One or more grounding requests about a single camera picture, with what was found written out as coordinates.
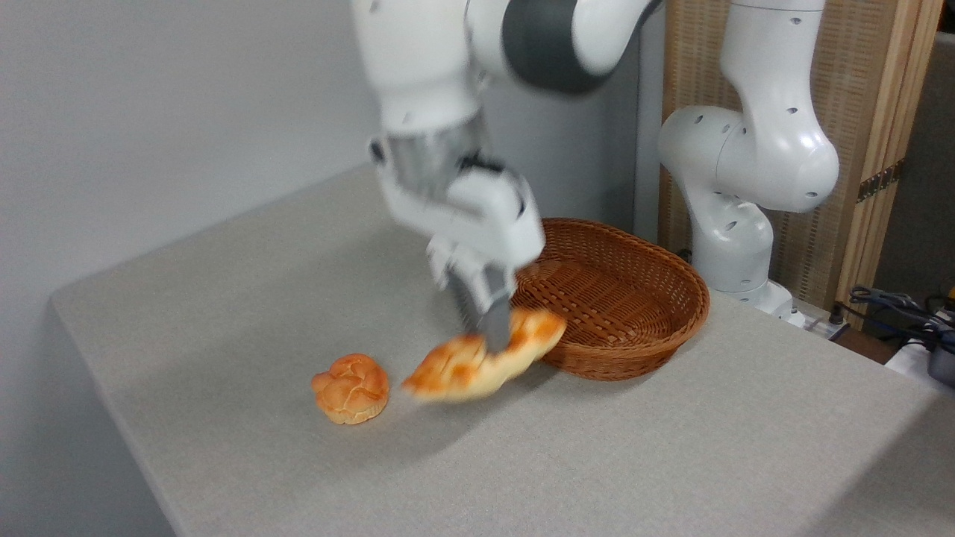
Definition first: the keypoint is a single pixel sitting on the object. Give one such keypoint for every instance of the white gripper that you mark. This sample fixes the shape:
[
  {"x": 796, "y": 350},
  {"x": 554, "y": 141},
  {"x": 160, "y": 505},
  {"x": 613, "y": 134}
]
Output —
[{"x": 485, "y": 220}]

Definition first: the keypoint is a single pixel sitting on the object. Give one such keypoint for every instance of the metal screen hinge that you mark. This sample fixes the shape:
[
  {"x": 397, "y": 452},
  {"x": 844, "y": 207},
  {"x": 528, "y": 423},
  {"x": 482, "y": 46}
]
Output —
[{"x": 879, "y": 181}]

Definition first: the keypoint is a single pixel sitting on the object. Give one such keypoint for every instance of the round knotted bread roll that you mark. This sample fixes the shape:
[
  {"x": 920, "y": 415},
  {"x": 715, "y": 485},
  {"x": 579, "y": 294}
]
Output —
[{"x": 352, "y": 389}]

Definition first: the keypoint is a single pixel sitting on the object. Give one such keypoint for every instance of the white power strip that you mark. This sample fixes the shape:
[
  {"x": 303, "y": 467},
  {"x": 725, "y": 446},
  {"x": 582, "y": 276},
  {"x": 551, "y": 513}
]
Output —
[{"x": 821, "y": 322}]

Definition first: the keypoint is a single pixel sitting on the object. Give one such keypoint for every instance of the brown oval wicker basket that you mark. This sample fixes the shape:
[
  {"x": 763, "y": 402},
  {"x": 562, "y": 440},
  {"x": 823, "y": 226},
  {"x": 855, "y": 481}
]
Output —
[{"x": 627, "y": 306}]

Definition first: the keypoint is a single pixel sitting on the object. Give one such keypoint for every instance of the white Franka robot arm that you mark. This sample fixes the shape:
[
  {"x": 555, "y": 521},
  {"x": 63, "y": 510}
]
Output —
[{"x": 425, "y": 67}]

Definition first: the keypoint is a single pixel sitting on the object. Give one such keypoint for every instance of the long braided bread loaf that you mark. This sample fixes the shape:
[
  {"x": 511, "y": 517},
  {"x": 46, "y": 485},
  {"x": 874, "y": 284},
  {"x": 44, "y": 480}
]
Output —
[{"x": 462, "y": 369}]

